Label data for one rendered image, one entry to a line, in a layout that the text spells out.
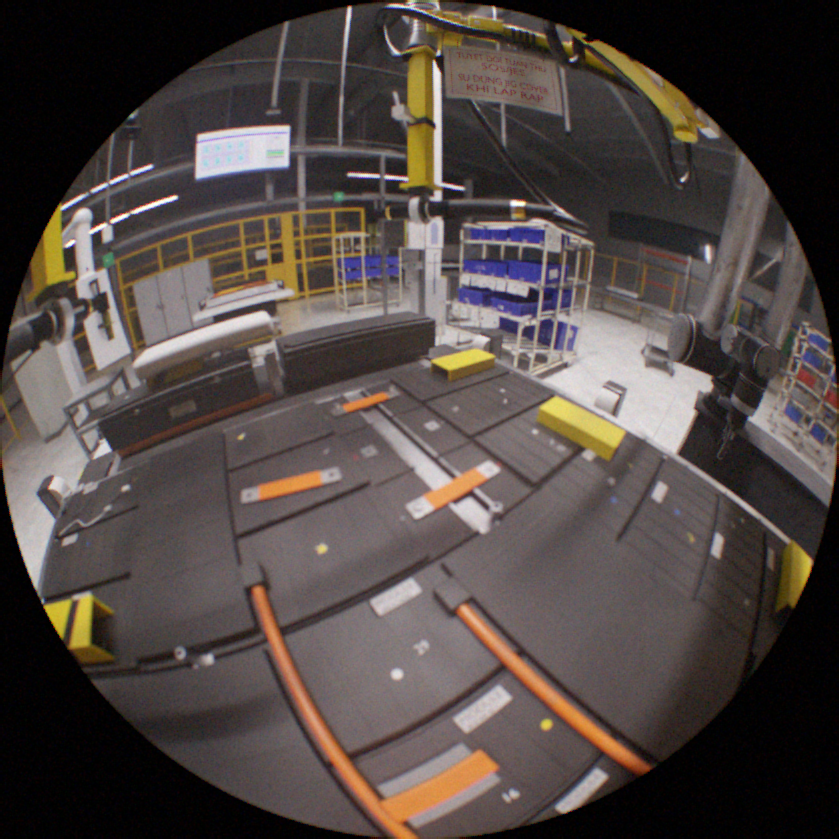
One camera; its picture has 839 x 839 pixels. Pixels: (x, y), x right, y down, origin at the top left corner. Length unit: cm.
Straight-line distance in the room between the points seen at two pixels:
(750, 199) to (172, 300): 977
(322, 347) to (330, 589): 53
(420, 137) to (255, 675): 99
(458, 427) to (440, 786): 49
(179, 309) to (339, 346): 875
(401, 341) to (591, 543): 64
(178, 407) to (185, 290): 869
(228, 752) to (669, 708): 40
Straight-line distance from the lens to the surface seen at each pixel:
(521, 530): 36
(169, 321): 944
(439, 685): 29
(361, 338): 72
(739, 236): 115
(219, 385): 68
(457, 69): 100
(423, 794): 27
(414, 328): 79
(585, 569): 36
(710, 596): 47
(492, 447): 47
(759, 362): 101
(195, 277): 921
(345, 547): 34
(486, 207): 71
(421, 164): 80
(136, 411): 73
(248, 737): 32
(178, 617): 39
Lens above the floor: 129
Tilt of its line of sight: 33 degrees down
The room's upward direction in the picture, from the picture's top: straight up
